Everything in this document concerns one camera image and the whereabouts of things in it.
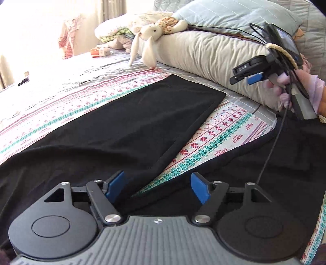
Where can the folded white floral quilt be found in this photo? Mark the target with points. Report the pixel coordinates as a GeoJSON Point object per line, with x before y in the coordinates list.
{"type": "Point", "coordinates": [114, 28]}

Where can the grey pink folded cloth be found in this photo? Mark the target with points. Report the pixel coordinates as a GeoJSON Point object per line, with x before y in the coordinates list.
{"type": "Point", "coordinates": [119, 43]}

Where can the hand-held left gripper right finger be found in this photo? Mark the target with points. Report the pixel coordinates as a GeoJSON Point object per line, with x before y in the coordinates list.
{"type": "Point", "coordinates": [200, 187]}

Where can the light blue pillow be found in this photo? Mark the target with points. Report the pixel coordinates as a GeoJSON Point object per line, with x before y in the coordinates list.
{"type": "Point", "coordinates": [229, 15]}

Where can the small orange box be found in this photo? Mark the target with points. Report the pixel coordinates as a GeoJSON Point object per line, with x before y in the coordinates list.
{"type": "Point", "coordinates": [99, 51]}

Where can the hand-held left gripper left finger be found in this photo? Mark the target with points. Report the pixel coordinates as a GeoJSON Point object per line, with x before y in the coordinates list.
{"type": "Point", "coordinates": [115, 186]}

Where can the person's right hand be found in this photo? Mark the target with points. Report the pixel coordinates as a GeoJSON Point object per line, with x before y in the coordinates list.
{"type": "Point", "coordinates": [313, 84]}

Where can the white stuffed rabbit toy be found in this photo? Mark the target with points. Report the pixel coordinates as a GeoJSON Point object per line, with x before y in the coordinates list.
{"type": "Point", "coordinates": [152, 31]}

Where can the small black object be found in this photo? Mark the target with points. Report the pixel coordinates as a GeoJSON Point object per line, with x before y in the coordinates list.
{"type": "Point", "coordinates": [23, 82]}

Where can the patterned knit-print bedspread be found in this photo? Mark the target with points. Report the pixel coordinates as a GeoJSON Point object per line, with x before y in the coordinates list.
{"type": "Point", "coordinates": [63, 102]}

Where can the long beige body pillow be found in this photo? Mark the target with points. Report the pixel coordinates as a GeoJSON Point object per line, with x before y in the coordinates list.
{"type": "Point", "coordinates": [211, 58]}

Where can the black pants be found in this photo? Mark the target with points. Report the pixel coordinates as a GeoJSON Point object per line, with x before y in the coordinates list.
{"type": "Point", "coordinates": [114, 122]}

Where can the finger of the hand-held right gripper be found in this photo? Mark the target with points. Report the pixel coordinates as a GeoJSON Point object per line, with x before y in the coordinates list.
{"type": "Point", "coordinates": [250, 70]}

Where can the person's right forearm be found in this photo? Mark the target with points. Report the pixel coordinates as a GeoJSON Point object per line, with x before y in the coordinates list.
{"type": "Point", "coordinates": [323, 104]}

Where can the hanging pink patterned garment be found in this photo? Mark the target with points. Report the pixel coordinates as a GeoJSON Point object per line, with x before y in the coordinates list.
{"type": "Point", "coordinates": [69, 38]}

